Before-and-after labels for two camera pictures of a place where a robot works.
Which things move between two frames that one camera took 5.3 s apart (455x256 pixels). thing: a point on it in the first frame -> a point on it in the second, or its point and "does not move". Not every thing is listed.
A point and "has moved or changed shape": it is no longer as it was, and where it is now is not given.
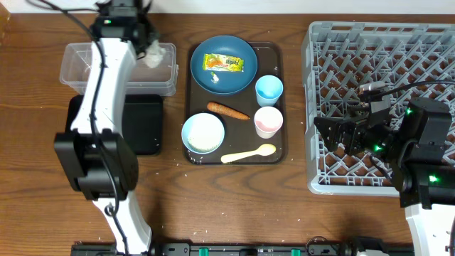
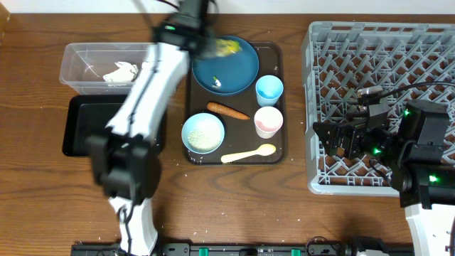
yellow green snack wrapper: [222, 62] -> [225, 48]
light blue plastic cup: [269, 88] does not move
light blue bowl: [202, 133] does not move
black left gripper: [146, 20] -> [211, 40]
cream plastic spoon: [265, 149] does not move
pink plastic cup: [267, 121] does not move
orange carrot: [226, 110] does not move
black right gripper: [355, 127] does not move
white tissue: [153, 55] has moved or changed shape
